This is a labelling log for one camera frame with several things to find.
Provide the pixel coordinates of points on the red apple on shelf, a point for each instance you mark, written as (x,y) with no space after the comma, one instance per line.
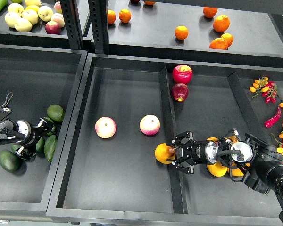
(52,27)

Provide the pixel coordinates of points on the pale yellow apple left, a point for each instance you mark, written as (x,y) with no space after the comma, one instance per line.
(10,19)

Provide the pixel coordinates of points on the red chili pepper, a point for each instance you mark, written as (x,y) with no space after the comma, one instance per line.
(270,122)

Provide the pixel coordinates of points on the pink yellow apple right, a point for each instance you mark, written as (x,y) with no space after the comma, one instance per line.
(149,125)

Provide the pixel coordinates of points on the green avocado middle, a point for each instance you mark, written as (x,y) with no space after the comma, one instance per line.
(52,126)

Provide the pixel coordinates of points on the black shelf post left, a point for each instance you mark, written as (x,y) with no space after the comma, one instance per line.
(72,24)

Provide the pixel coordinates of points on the yellow brown pear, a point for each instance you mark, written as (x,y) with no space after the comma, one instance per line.
(165,154)

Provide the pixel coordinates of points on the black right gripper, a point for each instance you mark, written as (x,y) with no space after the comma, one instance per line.
(193,152)

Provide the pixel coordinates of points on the dark red apple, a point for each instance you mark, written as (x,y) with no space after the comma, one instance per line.
(180,92)

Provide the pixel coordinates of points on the dark avocado far left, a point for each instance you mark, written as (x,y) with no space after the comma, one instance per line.
(9,162)

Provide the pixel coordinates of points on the black tray divider right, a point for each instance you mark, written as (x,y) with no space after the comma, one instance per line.
(240,99)

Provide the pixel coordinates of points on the orange shelf front right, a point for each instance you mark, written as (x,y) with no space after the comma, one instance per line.
(219,43)

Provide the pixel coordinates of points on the pink yellow apple left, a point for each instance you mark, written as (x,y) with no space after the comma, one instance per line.
(105,127)

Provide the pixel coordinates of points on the dark green avocado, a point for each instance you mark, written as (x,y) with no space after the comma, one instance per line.
(40,145)

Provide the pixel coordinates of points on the green avocado top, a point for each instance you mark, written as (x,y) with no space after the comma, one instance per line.
(56,113)

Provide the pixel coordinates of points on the pink peach on shelf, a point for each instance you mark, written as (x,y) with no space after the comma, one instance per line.
(58,18)

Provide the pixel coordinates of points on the black centre tray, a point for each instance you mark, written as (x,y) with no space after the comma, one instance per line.
(118,180)

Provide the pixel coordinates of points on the pale yellow apple front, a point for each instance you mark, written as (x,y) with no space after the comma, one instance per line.
(23,25)

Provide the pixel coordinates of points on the black left tray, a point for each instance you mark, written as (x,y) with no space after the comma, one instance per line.
(38,78)

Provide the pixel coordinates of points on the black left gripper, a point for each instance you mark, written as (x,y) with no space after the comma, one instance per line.
(27,136)

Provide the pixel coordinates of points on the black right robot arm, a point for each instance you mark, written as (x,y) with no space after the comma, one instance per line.
(239,153)

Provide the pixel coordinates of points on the yellow pear upper left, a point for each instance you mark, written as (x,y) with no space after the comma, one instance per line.
(213,139)

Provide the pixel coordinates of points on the yellow pear upper right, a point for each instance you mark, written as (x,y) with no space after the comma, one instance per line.
(231,140)

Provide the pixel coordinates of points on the pale yellow apple middle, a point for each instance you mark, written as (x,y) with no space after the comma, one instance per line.
(31,16)

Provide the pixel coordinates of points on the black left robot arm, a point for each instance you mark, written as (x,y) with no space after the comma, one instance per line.
(8,125)

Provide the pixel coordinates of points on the black shelf post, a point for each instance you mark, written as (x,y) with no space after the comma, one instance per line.
(99,22)
(72,24)

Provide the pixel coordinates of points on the pink yellow apple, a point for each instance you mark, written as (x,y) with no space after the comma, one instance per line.
(149,125)
(105,127)

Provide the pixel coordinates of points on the bright red apple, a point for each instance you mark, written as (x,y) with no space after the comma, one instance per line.
(182,74)

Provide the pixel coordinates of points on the orange on shelf centre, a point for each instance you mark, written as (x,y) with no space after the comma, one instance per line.
(181,32)

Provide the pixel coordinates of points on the yellow pear lower middle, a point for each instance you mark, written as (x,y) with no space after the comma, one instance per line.
(237,172)

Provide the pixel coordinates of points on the black shelf post right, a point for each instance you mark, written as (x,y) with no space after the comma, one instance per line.
(99,22)

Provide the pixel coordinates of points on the orange shelf behind front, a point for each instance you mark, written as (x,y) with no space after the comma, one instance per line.
(228,37)

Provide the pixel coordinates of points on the pale yellow apple right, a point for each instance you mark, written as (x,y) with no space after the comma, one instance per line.
(45,13)

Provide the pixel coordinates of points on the yellow pear lower left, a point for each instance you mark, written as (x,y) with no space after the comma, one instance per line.
(217,169)

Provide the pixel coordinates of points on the black tray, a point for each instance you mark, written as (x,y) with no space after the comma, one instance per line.
(118,180)
(38,78)

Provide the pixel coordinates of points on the cherry tomato bunch top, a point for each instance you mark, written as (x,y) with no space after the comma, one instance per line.
(264,87)

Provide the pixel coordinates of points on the dark avocado beside it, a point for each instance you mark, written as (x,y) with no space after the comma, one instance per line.
(15,149)

